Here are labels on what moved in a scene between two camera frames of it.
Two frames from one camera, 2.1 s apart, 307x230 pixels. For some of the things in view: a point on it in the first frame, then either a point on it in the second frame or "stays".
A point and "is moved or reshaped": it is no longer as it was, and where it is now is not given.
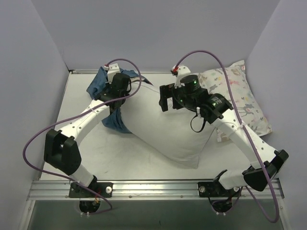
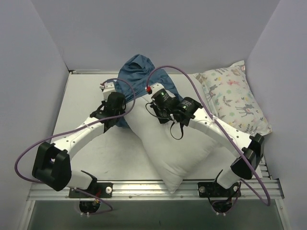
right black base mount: [211, 189] stays
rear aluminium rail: [84, 72] stays
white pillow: [182, 134] is moved or reshaped
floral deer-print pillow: [252, 116] stays
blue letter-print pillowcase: [114, 121] to [135, 71]
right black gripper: [166, 95] to [158, 95]
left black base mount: [106, 189] stays
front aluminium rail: [154, 191] stays
